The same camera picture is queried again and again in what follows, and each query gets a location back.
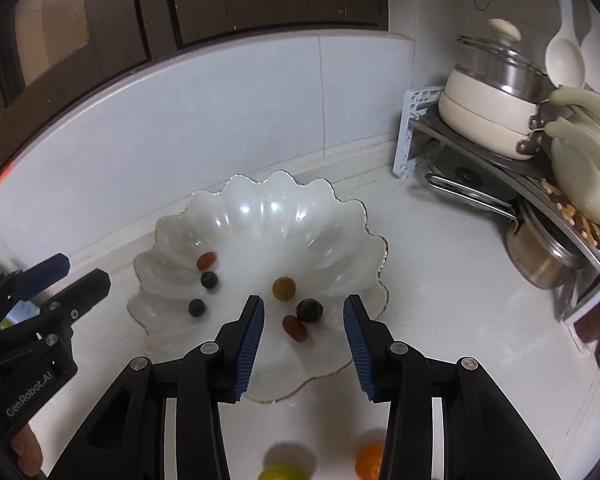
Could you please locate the cream ceramic kettle pot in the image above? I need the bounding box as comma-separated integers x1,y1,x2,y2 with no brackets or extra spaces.
544,86,600,223

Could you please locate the person hand holding gripper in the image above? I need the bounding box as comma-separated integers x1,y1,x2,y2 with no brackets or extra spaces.
10,425,43,477

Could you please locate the white rice spoon left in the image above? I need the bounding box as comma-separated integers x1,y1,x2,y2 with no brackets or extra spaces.
545,0,585,88

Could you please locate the stainless steel pot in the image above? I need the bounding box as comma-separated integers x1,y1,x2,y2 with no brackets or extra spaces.
505,200,588,290

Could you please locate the small red cherry tomato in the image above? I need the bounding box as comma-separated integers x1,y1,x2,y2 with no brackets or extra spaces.
196,252,218,271

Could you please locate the dark grape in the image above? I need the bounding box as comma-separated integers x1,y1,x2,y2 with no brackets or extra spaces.
296,298,324,323

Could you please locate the cream stacked pot glass lid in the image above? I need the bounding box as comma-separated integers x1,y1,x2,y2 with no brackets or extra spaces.
438,18,554,160

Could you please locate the dark wooden window frame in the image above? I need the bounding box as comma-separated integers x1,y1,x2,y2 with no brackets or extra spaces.
0,0,388,175

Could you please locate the small yellow kumquat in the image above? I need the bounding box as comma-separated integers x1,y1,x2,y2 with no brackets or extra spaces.
272,276,297,301

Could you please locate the white scalloped ceramic bowl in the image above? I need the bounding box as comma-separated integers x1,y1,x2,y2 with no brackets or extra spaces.
128,171,389,403

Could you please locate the orange fruit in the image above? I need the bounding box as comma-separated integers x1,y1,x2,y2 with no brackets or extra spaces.
354,442,385,480

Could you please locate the green apple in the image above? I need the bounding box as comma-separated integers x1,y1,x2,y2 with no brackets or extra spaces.
258,464,309,480

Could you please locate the glass pan lid under shelf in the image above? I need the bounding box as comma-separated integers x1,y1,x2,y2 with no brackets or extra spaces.
420,139,518,223

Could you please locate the white metal corner shelf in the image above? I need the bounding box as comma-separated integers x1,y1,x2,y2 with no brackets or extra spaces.
392,84,600,331

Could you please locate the dark blueberry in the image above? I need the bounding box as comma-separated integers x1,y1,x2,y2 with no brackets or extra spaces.
200,271,219,290
187,298,207,318

